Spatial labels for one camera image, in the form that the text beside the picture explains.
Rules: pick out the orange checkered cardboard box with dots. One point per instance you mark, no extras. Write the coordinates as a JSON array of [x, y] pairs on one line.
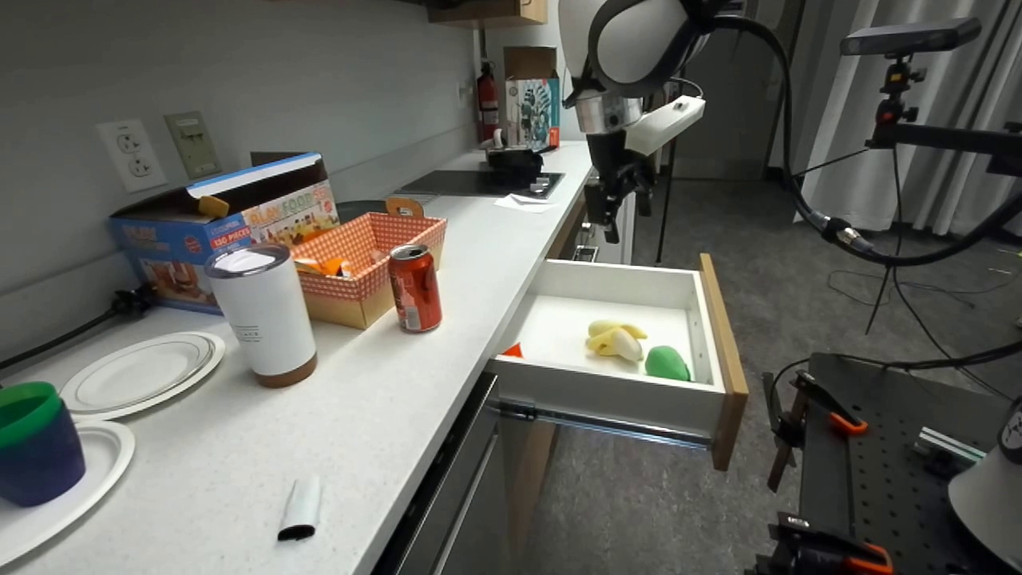
[[346, 273]]

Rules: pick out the orange handled clamp upper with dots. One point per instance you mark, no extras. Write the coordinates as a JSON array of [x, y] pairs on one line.
[[789, 422]]

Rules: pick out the white paper plate upper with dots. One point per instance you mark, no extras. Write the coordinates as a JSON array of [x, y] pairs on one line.
[[141, 374]]

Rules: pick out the white paper plate lower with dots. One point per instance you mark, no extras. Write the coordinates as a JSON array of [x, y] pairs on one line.
[[108, 453]]

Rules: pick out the white tumbler with brown base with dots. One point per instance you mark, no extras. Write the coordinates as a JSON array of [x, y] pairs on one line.
[[259, 294]]

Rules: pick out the colourful carton box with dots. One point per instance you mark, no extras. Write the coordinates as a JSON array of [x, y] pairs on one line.
[[531, 97]]

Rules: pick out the orange handled clamp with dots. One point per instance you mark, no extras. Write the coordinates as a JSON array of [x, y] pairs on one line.
[[789, 422], [813, 551]]

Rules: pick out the white paper plate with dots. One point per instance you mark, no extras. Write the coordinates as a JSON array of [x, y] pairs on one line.
[[108, 453], [141, 374]]

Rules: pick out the black bowl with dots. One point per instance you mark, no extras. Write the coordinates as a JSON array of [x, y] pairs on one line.
[[515, 163]]

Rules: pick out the white marker with black cap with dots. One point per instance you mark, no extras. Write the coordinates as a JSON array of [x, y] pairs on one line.
[[301, 510]]

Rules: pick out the grey wall switch plate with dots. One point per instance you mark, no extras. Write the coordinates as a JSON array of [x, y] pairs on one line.
[[193, 144]]

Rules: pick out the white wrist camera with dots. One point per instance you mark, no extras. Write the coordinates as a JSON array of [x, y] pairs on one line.
[[652, 130]]

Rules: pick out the orange handled clamp lower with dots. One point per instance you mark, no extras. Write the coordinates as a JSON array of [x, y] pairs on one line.
[[813, 551]]

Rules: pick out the red soda can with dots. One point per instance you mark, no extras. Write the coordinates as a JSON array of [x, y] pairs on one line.
[[417, 290]]

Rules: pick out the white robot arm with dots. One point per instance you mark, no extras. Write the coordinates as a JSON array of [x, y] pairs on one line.
[[620, 52]]

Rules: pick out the blue and green cup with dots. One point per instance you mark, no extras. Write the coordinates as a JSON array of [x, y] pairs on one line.
[[40, 445]]

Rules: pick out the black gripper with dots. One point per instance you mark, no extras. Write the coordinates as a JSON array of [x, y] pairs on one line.
[[619, 173]]

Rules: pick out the white wall outlet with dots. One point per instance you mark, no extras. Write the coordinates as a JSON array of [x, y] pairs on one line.
[[134, 154]]

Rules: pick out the red fire extinguisher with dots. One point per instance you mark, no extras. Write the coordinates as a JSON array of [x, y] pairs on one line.
[[488, 105]]

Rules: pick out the green plush toy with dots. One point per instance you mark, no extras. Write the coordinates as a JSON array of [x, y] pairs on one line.
[[666, 361]]

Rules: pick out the white drawer with wooden front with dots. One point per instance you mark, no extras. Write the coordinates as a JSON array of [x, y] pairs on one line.
[[558, 378]]

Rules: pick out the black camera tripod stand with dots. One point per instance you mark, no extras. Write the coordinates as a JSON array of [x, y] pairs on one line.
[[900, 125]]

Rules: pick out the blue cardboard game box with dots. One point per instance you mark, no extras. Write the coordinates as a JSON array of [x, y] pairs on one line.
[[175, 236]]

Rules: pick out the yellow banana plushie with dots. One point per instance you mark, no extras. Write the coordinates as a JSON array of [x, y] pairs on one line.
[[615, 339]]

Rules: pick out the black cooktop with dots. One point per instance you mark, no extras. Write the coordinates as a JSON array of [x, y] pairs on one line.
[[482, 182]]

